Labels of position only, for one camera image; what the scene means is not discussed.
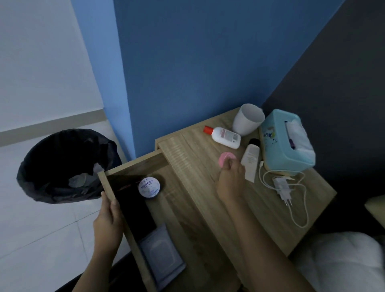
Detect person's right hand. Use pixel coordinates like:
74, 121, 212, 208
216, 159, 247, 205

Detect person's left hand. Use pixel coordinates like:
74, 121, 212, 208
92, 191, 124, 256

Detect pink round compact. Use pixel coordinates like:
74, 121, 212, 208
219, 152, 238, 170

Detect white tube black cap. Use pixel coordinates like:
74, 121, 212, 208
240, 138, 261, 183

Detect black phone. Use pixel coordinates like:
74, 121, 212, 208
108, 176, 157, 241

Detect white charging cable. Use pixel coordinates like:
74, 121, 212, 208
258, 160, 310, 228

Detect white lotion bottle red cap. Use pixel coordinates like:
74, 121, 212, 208
203, 125, 242, 150

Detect wooden nightstand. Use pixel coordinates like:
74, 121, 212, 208
154, 107, 337, 292

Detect white charger plug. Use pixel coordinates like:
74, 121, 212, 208
272, 176, 293, 207

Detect teal tissue box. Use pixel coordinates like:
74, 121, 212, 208
258, 109, 316, 172

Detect purple round jar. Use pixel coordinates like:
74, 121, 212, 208
138, 176, 162, 199

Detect white wipe packet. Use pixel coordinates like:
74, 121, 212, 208
138, 223, 187, 291

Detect white mug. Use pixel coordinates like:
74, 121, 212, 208
231, 103, 266, 136

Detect person's left forearm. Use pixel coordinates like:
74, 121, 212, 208
72, 246, 121, 292

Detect person's right forearm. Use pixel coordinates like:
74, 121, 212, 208
225, 195, 316, 292

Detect white facial tissues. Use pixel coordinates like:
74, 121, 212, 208
285, 119, 316, 160

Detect black lined trash bin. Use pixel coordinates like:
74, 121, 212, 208
16, 128, 123, 205

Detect white duvet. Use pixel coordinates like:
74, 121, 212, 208
293, 231, 385, 292

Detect beige bed frame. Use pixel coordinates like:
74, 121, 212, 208
364, 195, 385, 229

